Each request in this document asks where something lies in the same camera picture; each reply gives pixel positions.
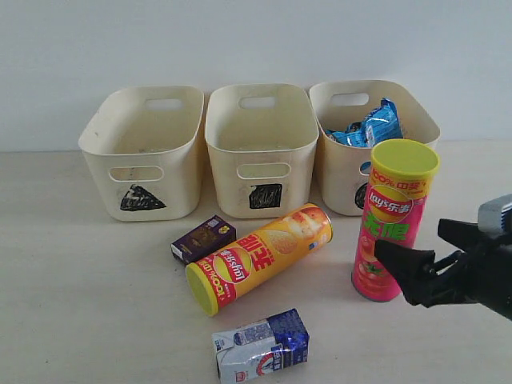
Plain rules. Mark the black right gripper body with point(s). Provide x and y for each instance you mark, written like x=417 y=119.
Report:
x=481 y=275

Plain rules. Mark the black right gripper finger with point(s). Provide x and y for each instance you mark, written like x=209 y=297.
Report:
x=410 y=268
x=465 y=236

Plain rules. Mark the pink Lay's chip can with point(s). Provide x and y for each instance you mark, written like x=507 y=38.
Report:
x=401 y=174

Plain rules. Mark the blue instant noodle bag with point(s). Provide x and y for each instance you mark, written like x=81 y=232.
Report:
x=381 y=124

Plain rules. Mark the yellow Lay's chip can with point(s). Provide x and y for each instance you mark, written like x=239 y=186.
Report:
x=222 y=277

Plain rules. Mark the cream bin with circle mark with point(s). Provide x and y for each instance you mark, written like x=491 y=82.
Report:
x=342 y=171

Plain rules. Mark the blue white milk carton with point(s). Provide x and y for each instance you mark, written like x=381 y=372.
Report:
x=259 y=348

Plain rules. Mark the cream bin with square mark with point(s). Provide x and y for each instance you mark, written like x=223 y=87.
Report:
x=261 y=140

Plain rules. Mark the purple chocolate box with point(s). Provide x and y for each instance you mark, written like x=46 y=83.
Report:
x=203 y=240

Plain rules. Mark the cream bin with triangle mark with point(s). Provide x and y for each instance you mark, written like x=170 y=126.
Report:
x=144 y=150

